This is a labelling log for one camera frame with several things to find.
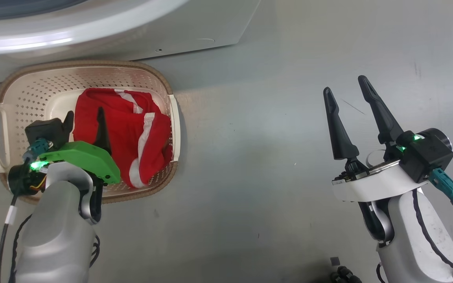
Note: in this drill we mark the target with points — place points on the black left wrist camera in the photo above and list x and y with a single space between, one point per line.
45 131

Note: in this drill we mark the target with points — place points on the red garment with white stripes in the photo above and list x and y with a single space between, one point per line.
124 129

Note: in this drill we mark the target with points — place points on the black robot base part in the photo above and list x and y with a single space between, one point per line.
344 275

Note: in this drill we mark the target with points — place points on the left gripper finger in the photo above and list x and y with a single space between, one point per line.
68 125
102 133

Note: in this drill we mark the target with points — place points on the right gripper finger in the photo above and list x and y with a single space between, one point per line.
340 133
383 118

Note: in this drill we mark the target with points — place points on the cream perforated laundry basket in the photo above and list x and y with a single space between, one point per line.
34 90

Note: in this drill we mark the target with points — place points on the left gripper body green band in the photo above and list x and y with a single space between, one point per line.
89 157

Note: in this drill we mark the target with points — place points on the white front-load washing machine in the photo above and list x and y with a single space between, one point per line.
210 23

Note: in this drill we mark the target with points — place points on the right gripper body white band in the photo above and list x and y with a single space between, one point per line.
376 186

